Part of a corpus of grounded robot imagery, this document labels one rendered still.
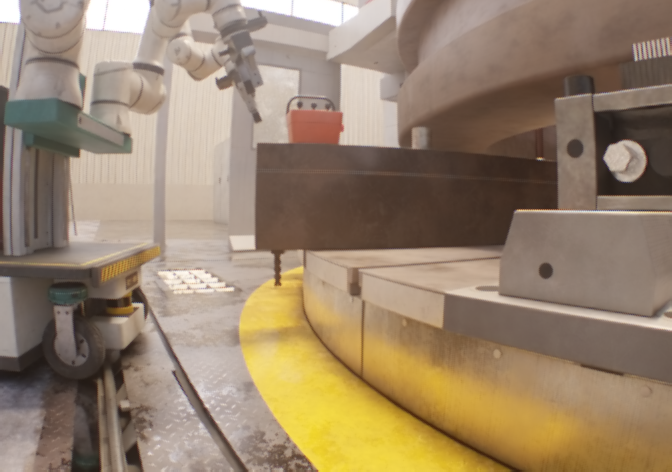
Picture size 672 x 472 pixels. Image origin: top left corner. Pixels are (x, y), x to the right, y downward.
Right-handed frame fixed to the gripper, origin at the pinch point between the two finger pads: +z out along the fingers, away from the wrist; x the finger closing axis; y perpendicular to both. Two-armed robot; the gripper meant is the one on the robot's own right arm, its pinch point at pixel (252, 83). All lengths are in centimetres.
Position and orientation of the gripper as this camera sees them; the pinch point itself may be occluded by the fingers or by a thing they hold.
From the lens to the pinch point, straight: 115.0
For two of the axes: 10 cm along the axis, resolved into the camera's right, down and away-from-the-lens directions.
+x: 3.5, 1.4, -9.3
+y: -8.8, 4.0, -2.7
